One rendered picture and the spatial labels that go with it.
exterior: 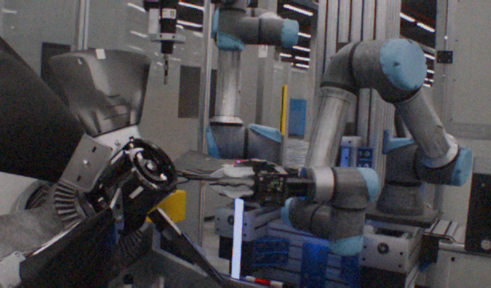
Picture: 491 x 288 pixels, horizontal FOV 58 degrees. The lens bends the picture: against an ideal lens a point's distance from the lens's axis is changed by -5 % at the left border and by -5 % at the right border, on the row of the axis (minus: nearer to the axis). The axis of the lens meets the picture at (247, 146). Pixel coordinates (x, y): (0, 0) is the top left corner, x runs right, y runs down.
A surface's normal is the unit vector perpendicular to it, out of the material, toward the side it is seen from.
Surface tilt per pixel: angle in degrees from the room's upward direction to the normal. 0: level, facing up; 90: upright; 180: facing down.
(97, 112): 55
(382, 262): 90
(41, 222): 50
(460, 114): 90
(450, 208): 90
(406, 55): 86
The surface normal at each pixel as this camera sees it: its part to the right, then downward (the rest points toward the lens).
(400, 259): -0.50, 0.05
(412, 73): 0.57, 0.02
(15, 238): 0.72, -0.58
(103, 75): 0.21, -0.59
